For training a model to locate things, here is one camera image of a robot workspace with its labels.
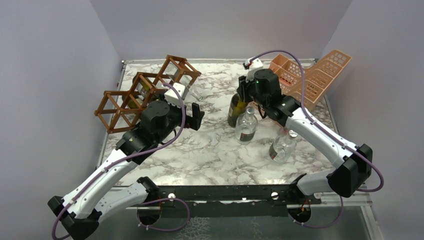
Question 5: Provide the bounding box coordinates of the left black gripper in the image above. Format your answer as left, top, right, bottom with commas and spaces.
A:
155, 92, 205, 144

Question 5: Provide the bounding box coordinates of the olive wine bottle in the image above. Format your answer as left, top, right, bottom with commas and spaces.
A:
227, 93, 248, 128

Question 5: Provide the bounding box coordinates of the green wine bottle cream label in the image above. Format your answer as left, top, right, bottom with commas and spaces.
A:
121, 93, 146, 109

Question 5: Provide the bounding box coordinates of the dark green wine bottle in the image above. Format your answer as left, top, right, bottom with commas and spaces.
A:
135, 80, 161, 102

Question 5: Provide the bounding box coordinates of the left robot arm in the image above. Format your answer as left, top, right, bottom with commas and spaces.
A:
47, 100, 205, 240

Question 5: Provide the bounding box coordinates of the clear bottle with label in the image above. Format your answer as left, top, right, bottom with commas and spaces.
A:
235, 106, 258, 144

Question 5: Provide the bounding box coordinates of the clear bottle silver cap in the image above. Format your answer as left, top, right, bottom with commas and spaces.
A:
164, 62, 204, 102

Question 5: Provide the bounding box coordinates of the clear bottle pink cap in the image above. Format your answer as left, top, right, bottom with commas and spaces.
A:
268, 127, 299, 164

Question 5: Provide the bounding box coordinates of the brown wooden wine rack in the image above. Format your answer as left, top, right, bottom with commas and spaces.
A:
94, 55, 201, 134

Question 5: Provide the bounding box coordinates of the peach plastic tiered basket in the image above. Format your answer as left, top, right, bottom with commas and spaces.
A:
269, 49, 352, 111

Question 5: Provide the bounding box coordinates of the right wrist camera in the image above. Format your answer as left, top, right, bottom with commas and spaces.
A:
243, 58, 264, 82

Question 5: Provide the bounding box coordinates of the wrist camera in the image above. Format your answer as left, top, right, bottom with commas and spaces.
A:
162, 82, 189, 108
243, 58, 264, 82

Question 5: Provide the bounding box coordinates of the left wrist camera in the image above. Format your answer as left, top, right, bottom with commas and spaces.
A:
162, 82, 189, 108

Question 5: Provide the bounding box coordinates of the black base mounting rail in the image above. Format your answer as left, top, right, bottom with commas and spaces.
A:
137, 184, 321, 221

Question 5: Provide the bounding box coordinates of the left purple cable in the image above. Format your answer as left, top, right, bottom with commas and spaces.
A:
51, 82, 192, 240

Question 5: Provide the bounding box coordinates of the purple cable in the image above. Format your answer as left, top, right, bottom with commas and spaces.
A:
247, 50, 385, 229
51, 82, 192, 240

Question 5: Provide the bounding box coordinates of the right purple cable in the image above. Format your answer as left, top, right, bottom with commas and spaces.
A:
247, 50, 385, 229

